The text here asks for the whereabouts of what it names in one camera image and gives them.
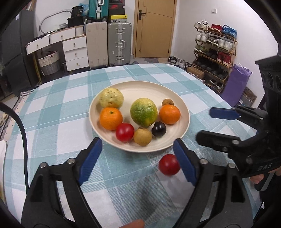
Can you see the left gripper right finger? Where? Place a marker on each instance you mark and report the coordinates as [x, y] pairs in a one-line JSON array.
[[231, 207]]

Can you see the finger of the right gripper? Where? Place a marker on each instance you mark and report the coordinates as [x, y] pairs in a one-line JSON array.
[[232, 145], [239, 112]]

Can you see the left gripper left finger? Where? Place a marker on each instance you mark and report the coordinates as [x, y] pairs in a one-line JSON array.
[[42, 207]]

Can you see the red tomato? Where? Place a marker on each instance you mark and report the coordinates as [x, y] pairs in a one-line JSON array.
[[124, 132], [168, 165]]

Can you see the large orange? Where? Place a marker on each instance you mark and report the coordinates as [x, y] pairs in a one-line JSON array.
[[169, 114]]

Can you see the dark plum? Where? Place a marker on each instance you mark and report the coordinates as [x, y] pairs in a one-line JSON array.
[[159, 129]]

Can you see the brown longan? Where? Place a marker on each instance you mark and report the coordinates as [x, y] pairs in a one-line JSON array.
[[167, 102], [142, 137]]

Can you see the yellow-green citrus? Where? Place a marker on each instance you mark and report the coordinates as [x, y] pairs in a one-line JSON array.
[[144, 112]]

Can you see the small orange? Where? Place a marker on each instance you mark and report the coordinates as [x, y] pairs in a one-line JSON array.
[[110, 118]]

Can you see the yellow citrus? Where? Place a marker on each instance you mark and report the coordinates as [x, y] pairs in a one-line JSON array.
[[111, 97]]

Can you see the person's right hand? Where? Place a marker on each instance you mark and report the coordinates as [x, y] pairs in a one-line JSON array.
[[262, 181]]

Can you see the person's left hand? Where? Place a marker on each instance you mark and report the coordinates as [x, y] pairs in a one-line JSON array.
[[135, 224]]

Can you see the purple bag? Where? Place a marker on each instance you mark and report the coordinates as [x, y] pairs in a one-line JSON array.
[[236, 84]]

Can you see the shoe rack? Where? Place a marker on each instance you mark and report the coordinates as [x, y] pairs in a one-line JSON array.
[[214, 53]]

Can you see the teal checkered tablecloth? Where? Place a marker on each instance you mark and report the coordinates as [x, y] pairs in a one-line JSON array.
[[123, 186]]

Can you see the cream round plate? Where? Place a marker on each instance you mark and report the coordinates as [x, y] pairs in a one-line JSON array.
[[133, 90]]

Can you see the wooden door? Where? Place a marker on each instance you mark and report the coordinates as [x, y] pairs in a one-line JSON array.
[[153, 28]]

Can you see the woven laundry basket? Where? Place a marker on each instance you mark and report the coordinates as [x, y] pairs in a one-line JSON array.
[[50, 63]]

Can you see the black refrigerator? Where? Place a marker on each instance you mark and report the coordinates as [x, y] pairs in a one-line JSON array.
[[18, 65]]

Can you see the silver suitcase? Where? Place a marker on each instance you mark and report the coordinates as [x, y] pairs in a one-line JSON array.
[[119, 43]]

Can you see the yellow black box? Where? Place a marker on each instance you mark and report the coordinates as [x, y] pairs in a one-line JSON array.
[[118, 18]]

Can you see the white drawer desk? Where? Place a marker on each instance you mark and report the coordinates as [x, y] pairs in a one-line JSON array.
[[70, 43]]

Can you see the beige suitcase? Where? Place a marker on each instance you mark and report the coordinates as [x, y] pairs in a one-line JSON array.
[[97, 46]]

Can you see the black shoe boxes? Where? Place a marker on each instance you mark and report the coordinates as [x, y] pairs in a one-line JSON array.
[[116, 7]]

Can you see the teal suitcase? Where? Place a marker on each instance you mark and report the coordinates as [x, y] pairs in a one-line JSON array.
[[98, 9]]

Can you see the oval mirror frame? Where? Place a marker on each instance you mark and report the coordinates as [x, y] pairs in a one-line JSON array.
[[54, 21]]

